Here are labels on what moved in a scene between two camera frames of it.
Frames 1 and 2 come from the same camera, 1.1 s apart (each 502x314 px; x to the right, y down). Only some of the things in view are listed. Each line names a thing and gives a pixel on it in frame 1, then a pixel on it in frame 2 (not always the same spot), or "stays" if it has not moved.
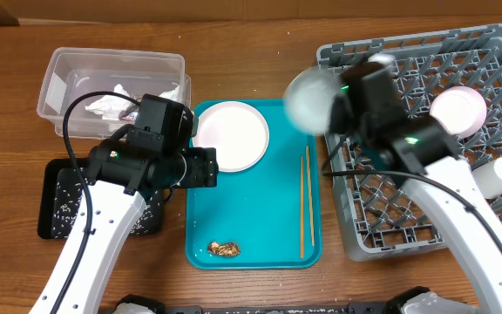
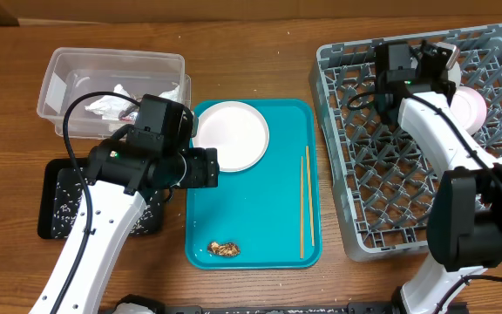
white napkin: [114, 107] stays
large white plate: [240, 133] stays
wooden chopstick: [307, 154] stays
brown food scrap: [223, 249] stays
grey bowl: [308, 97] -> [454, 74]
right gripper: [341, 123] -> [449, 85]
